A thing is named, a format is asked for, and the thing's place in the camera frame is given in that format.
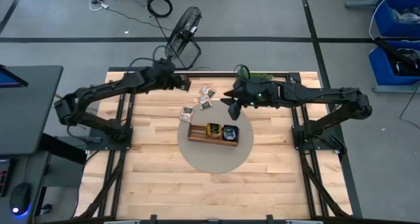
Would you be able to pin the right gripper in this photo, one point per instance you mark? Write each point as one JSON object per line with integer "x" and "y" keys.
{"x": 259, "y": 92}

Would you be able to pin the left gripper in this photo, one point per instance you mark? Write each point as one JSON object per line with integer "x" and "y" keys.
{"x": 170, "y": 81}

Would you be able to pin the dark blue tea bag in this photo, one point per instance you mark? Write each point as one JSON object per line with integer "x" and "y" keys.
{"x": 230, "y": 133}

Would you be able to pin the orange mango tea bag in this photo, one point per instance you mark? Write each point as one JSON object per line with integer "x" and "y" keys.
{"x": 214, "y": 131}

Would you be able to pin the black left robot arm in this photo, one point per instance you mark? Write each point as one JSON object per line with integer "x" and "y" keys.
{"x": 98, "y": 89}

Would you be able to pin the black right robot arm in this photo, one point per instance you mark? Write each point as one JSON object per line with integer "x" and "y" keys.
{"x": 328, "y": 96}

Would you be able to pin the wooden tea organizer box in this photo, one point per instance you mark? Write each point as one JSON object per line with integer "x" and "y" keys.
{"x": 197, "y": 135}

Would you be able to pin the black floor fan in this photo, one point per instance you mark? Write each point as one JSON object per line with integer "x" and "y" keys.
{"x": 182, "y": 33}

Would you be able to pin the round grey mat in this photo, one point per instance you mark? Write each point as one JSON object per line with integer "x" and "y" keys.
{"x": 213, "y": 158}

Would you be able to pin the blue plastic storage bin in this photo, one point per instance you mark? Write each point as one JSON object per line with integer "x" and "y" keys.
{"x": 387, "y": 23}
{"x": 380, "y": 69}

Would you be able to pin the black desk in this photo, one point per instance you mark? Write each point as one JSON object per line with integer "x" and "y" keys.
{"x": 29, "y": 112}

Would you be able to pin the tilted desk monitor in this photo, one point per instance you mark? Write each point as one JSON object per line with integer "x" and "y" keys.
{"x": 10, "y": 79}

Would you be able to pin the grey desk surface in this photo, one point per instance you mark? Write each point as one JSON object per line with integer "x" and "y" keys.
{"x": 33, "y": 171}

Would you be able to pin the black computer mouse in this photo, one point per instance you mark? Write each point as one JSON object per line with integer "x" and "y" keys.
{"x": 20, "y": 197}

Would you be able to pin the black keyboard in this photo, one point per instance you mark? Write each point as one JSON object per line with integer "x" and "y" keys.
{"x": 4, "y": 178}

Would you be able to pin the black aluminium table frame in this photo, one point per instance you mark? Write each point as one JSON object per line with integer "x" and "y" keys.
{"x": 213, "y": 74}

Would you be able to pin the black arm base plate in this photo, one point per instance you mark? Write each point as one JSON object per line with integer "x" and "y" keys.
{"x": 297, "y": 142}
{"x": 98, "y": 145}

